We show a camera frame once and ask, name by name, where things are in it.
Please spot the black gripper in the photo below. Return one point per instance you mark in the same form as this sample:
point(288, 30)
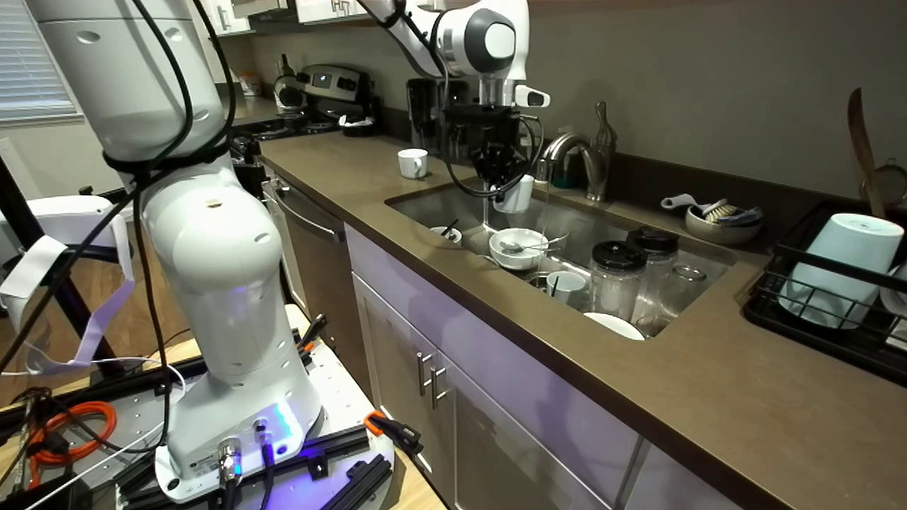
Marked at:
point(501, 143)

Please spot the white ceramic mug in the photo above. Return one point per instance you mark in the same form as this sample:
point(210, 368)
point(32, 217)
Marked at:
point(518, 198)
point(413, 166)

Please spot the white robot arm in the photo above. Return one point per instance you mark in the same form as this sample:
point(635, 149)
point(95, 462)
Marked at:
point(227, 285)

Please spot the small white cup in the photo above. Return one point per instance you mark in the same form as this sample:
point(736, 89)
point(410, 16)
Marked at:
point(567, 288)

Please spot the dark tall canister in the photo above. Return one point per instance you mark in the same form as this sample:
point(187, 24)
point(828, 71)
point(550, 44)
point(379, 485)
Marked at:
point(455, 130)
point(421, 108)

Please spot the steel sink basin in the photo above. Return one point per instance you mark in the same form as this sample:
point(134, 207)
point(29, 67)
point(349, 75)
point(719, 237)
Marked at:
point(444, 203)

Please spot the curved steel faucet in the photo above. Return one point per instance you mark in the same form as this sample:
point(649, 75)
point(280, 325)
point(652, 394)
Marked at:
point(567, 156)

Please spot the silver spoon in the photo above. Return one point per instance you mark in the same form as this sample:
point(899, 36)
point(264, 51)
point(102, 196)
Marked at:
point(513, 247)

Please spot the black stick utensil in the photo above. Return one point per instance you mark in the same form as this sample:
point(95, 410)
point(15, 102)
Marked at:
point(450, 227)

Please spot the small white dish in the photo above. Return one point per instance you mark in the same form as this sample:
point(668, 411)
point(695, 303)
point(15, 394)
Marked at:
point(450, 237)

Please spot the large white bowl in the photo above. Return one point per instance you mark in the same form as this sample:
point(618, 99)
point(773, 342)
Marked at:
point(518, 258)

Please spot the clear jar black lid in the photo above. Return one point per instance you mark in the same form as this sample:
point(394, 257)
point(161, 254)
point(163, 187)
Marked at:
point(617, 285)
point(655, 247)

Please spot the white dish brush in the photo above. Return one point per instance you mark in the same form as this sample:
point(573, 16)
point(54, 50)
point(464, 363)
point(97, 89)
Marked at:
point(678, 203)

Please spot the black coffee machine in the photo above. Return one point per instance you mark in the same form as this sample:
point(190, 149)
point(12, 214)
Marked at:
point(328, 95)

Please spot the steel dishwasher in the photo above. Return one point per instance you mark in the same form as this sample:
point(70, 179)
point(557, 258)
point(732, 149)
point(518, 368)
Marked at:
point(321, 274)

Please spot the clear drinking glass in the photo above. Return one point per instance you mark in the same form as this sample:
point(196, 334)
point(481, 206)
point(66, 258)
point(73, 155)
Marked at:
point(686, 288)

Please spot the small sponge bowl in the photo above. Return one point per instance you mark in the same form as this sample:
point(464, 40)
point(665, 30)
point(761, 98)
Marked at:
point(723, 227)

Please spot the perforated robot table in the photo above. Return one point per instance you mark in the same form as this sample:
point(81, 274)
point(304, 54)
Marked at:
point(349, 398)

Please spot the orange black clamp tool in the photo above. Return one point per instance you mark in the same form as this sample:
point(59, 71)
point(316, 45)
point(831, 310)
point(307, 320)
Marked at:
point(397, 434)

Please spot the black dish rack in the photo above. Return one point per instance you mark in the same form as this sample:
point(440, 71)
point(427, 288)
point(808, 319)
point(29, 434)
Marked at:
point(783, 320)

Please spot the black aluminium rails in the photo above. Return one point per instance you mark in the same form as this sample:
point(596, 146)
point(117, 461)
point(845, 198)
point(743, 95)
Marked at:
point(321, 462)

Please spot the wooden spatula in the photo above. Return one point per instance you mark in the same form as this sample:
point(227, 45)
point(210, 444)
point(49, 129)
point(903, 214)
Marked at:
point(861, 143)

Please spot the black tripod leg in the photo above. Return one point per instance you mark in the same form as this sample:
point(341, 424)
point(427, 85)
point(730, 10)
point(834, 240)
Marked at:
point(47, 274)

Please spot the window blinds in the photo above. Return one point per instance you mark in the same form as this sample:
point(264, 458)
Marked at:
point(32, 58)

